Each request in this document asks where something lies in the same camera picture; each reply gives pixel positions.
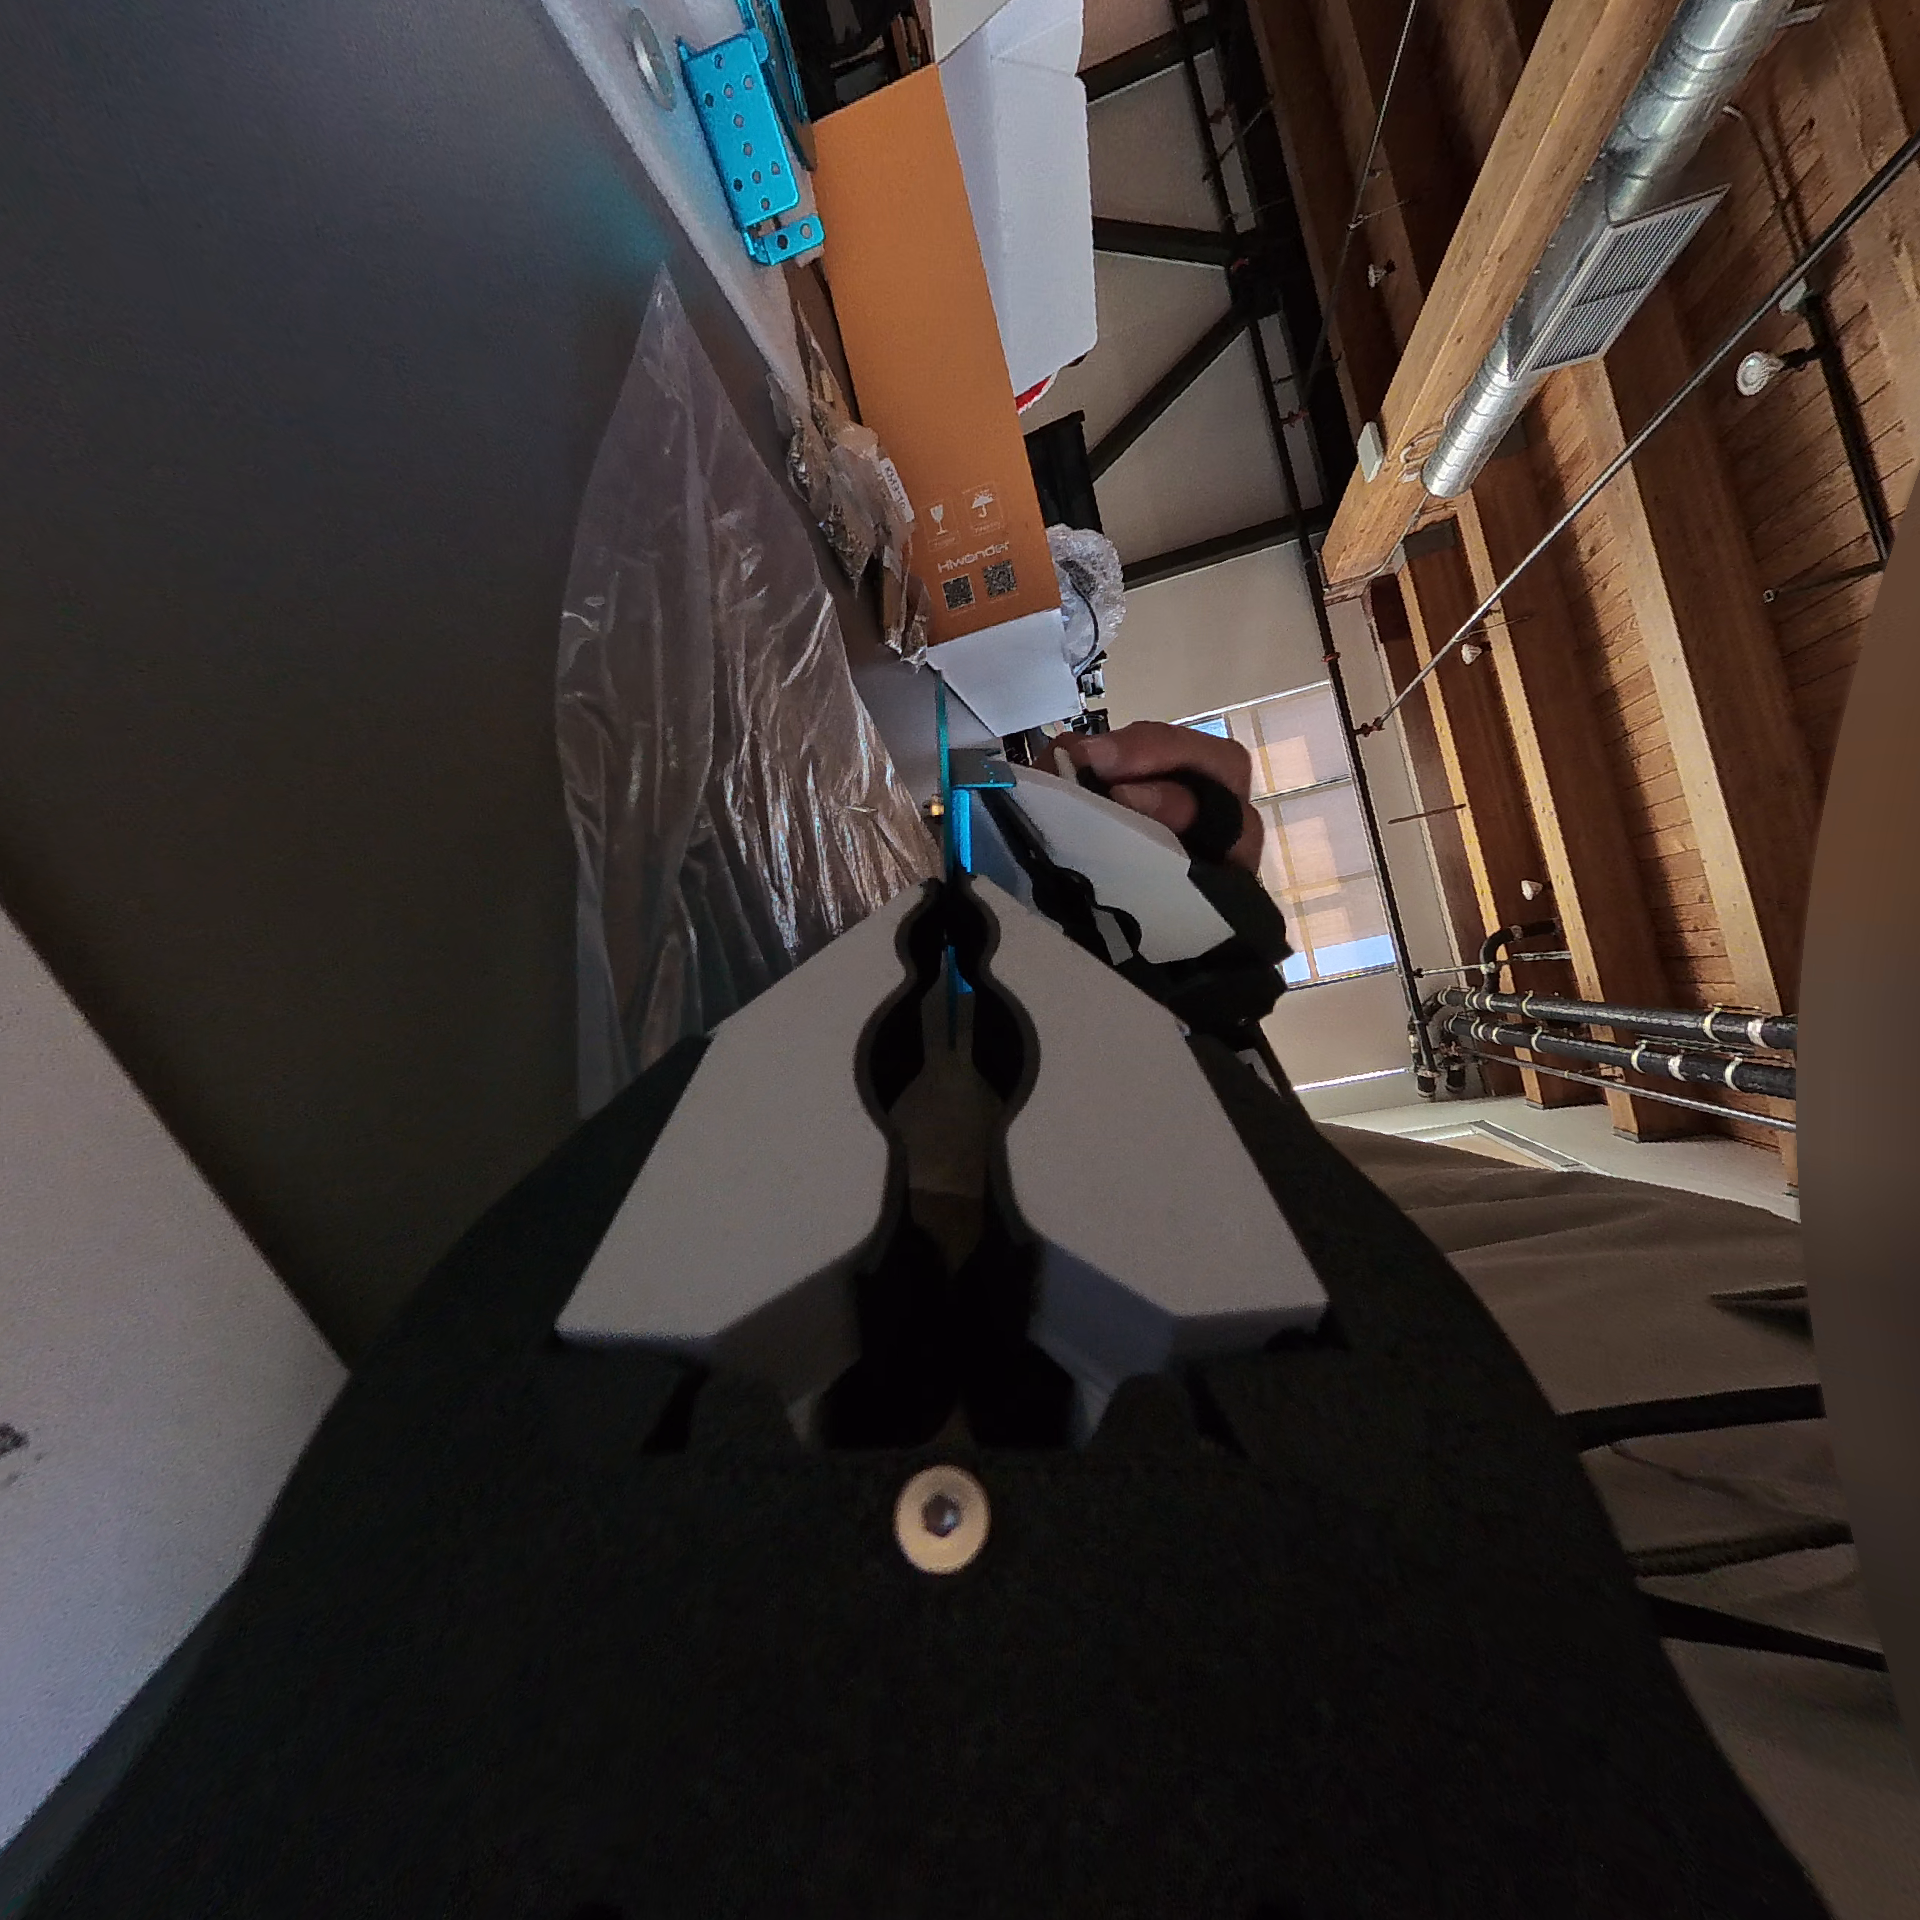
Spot bubble wrap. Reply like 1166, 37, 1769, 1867
1045, 526, 1127, 662

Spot blue round metal plate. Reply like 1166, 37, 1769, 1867
927, 673, 1020, 1082

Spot perforated blue U bracket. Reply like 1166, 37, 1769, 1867
679, 29, 827, 269

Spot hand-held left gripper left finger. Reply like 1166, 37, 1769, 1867
555, 882, 950, 1444

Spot white assembly guide sheet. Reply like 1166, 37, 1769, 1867
0, 901, 349, 1853

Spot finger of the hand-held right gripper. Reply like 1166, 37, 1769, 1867
989, 756, 1239, 973

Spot clear plastic bag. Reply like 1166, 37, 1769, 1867
555, 269, 945, 1114

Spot clear hardware bags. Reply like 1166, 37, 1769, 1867
768, 346, 940, 662

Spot orange cardboard box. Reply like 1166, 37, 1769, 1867
808, 0, 1104, 746

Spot white foam sheet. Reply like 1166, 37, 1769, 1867
540, 0, 840, 394

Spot person's grey shirt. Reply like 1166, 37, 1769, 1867
1318, 1123, 1920, 1920

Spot blue flanged metal bracket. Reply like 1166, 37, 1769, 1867
736, 0, 812, 129

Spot window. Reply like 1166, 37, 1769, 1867
1184, 681, 1404, 989

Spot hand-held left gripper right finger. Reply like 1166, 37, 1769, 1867
959, 874, 1334, 1433

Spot silver ventilation duct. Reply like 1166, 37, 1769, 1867
1417, 0, 1800, 501

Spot person's right hand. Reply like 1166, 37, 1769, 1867
1048, 717, 1264, 879

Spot black insulated pipes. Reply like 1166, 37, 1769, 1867
1411, 967, 1800, 1105

